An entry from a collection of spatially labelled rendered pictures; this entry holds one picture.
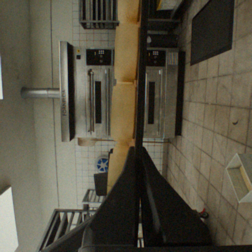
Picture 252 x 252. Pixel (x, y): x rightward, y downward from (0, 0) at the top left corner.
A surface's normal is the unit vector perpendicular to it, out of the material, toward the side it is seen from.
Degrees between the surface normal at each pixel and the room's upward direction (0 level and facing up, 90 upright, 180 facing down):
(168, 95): 90
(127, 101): 91
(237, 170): 90
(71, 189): 90
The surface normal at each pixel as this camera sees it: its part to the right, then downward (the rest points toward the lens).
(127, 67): -0.02, 0.72
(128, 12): -0.04, 0.92
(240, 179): 0.02, -0.70
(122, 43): 0.02, 0.02
